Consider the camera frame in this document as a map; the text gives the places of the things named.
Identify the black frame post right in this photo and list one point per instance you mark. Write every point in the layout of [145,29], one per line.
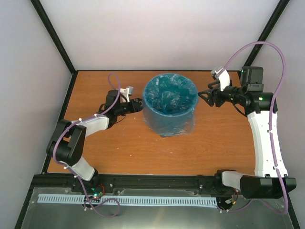
[276,14]

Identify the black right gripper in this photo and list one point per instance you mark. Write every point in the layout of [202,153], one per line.
[212,93]

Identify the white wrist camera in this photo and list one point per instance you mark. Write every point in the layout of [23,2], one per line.
[125,93]
[220,74]

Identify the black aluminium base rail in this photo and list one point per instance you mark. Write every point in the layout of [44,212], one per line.
[112,182]

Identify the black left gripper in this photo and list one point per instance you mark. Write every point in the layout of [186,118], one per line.
[137,104]

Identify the black frame post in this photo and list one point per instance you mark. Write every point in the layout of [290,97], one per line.
[276,14]
[41,12]

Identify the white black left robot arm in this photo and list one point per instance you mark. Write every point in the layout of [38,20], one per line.
[67,142]

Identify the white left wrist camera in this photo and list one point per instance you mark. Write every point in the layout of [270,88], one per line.
[125,93]

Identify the blue plastic trash bag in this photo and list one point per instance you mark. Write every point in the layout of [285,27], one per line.
[171,105]

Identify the grey metal base plate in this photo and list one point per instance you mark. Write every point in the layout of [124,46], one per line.
[244,214]

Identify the black frame post left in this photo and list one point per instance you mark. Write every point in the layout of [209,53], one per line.
[41,12]

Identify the light blue slotted cable duct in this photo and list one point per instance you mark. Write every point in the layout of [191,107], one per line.
[135,201]

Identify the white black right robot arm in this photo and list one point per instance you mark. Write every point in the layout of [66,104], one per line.
[270,179]

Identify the teal plastic trash bin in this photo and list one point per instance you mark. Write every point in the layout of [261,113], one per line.
[170,112]

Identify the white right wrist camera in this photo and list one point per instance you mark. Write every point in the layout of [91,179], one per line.
[220,74]

